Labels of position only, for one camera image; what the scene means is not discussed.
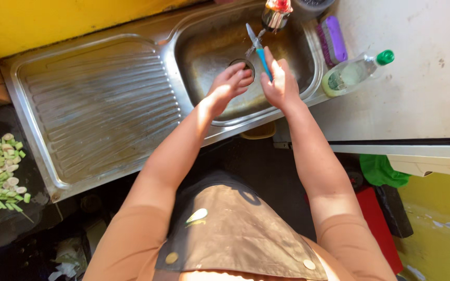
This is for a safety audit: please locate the person's right hand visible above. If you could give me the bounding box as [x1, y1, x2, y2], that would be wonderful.
[260, 46, 304, 111]

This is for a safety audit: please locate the person's left hand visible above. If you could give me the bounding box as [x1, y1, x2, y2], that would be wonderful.
[206, 62, 254, 117]

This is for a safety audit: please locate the blue handled knife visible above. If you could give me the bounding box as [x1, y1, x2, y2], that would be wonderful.
[246, 23, 274, 82]

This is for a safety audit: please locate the metal tap with red knob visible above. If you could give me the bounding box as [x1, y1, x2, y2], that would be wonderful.
[261, 0, 293, 33]

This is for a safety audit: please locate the purple scrubbing brush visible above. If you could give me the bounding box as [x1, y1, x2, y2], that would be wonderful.
[316, 15, 348, 67]

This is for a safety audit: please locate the grey container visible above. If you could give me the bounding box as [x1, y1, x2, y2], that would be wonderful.
[291, 0, 336, 22]

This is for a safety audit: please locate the clear bottle with green cap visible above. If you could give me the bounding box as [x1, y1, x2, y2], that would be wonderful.
[321, 49, 395, 98]

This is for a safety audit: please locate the stainless steel sink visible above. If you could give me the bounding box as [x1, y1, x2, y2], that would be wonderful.
[0, 0, 329, 203]

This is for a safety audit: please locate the green cloth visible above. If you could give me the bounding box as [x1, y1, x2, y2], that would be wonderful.
[359, 154, 412, 189]

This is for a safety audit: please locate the brown apron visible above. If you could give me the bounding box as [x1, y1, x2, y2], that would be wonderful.
[155, 172, 329, 281]

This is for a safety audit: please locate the black cutting board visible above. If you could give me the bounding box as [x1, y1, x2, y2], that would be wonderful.
[0, 105, 63, 234]

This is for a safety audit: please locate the pile of chopped green vegetables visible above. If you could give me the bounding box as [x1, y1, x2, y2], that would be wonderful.
[0, 133, 32, 213]

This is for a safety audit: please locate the black rubbish bag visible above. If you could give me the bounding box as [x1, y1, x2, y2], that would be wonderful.
[0, 219, 106, 281]

